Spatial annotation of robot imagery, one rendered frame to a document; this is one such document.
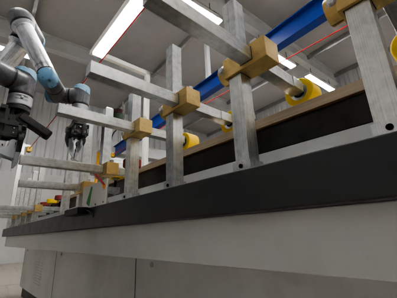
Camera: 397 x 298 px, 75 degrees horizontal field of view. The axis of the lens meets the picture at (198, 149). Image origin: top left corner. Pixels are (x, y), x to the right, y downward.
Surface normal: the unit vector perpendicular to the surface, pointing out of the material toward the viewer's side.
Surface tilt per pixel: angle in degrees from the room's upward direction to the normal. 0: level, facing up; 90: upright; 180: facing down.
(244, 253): 90
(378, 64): 90
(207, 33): 180
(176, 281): 90
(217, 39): 180
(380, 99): 90
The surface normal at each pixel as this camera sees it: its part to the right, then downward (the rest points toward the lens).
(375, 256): -0.75, -0.18
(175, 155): 0.66, -0.26
